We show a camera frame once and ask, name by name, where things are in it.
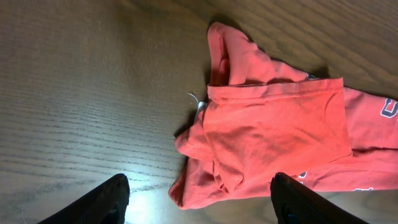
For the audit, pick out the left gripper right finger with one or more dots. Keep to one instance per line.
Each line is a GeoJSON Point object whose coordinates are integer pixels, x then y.
{"type": "Point", "coordinates": [294, 203]}

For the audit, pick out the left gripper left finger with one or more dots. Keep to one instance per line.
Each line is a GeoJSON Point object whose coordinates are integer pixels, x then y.
{"type": "Point", "coordinates": [107, 203]}

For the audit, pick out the red t-shirt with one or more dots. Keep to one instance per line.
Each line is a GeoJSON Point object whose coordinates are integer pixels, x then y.
{"type": "Point", "coordinates": [265, 117]}

